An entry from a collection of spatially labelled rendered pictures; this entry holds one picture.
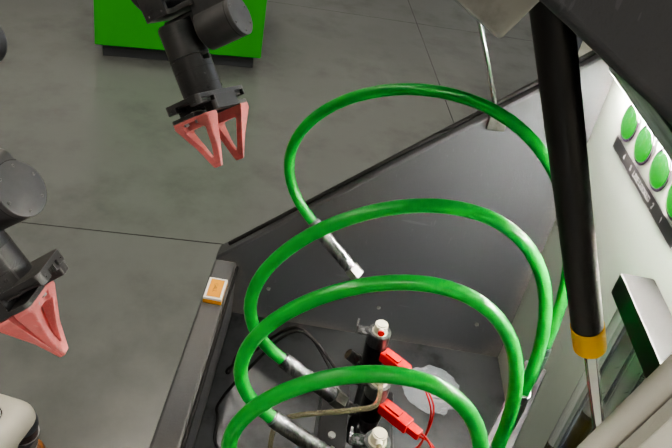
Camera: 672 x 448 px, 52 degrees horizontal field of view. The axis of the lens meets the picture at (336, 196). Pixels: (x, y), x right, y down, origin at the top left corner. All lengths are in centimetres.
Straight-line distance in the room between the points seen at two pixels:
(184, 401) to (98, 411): 123
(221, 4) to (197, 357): 50
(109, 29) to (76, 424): 255
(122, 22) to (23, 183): 348
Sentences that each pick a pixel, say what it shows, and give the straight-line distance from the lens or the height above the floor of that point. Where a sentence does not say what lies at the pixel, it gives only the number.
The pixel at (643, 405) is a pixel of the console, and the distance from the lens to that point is 41.
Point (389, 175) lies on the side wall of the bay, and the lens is 108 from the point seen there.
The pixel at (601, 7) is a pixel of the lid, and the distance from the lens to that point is 27.
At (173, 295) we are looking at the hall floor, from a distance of 255.
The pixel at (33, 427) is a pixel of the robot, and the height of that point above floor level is 22.
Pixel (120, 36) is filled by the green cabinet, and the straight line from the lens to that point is 420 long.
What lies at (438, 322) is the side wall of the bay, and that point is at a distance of 128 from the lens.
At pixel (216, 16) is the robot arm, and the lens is 94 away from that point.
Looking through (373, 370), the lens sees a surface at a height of 132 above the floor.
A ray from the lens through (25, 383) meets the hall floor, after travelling 231.
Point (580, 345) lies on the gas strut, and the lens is 43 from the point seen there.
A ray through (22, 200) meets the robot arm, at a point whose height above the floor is 132.
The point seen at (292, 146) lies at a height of 130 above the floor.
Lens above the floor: 172
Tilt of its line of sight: 33 degrees down
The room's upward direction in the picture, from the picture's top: 11 degrees clockwise
